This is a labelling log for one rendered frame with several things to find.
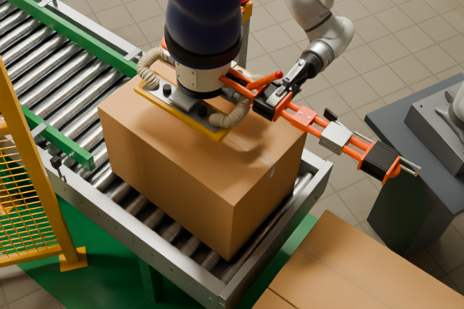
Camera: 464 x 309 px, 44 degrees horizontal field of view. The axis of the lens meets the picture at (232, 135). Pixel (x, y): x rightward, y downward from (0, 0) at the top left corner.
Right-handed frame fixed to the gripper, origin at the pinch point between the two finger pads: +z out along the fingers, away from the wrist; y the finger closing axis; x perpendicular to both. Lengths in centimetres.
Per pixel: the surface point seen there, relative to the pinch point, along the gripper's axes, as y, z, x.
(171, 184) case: 39, 22, 23
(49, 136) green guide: 58, 25, 84
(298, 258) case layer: 65, 7, -22
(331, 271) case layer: 65, 4, -35
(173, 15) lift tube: -23.6, 9.8, 28.8
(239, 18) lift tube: -20.7, -2.9, 16.4
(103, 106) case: 24, 19, 54
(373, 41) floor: 120, -172, 25
